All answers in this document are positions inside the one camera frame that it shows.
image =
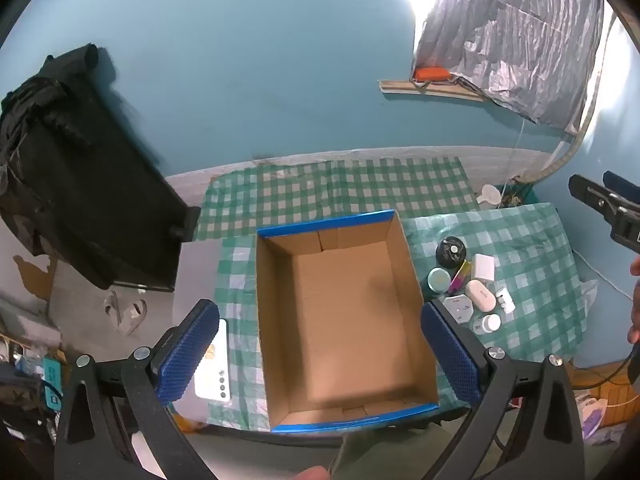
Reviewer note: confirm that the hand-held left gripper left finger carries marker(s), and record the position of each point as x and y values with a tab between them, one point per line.
187	355

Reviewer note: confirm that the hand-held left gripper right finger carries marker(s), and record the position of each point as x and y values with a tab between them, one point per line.
450	355

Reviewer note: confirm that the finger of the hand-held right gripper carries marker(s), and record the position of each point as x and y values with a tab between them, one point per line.
595	195
620	182

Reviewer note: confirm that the white plug adapter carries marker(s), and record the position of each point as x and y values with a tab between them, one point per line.
459	307

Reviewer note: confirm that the white capped bottle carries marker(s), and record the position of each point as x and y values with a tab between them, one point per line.
489	322

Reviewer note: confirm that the white oval case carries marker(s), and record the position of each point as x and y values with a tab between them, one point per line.
480	296

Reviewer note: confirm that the teal metal tin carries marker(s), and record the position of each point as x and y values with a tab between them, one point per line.
440	280

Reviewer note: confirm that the small labelled white bottle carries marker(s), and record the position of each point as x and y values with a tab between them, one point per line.
505	301

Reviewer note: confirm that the black round fan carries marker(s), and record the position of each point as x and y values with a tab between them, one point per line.
450	255

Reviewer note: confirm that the blue-rimmed cardboard box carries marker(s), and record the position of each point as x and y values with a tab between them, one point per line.
340	320

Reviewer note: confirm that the person's right hand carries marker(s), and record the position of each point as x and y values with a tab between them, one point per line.
636	310

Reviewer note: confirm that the silver smartphone with stickers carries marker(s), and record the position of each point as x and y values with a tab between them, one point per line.
217	375

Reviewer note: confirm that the white slipper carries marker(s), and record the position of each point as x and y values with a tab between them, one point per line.
112	305
134	317

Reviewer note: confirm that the pink and gold tube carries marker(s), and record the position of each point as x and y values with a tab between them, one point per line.
460	277

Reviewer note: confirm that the green checked plastic sheet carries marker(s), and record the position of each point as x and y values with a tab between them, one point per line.
540	260

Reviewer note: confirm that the white square box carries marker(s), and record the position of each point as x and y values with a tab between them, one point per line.
483	266

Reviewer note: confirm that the white funnel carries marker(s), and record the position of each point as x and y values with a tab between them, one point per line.
487	195

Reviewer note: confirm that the teal box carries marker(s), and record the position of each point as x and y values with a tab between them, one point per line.
51	371

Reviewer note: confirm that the silver tarp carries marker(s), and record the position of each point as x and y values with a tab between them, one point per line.
500	35

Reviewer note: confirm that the green checked tablecloth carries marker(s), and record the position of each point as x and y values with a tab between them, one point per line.
300	190

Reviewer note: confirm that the orange tool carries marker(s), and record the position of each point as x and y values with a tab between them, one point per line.
431	74

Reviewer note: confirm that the black bag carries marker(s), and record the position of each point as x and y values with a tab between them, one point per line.
75	170

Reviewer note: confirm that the wooden wall shelf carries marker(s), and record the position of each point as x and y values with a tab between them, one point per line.
440	91

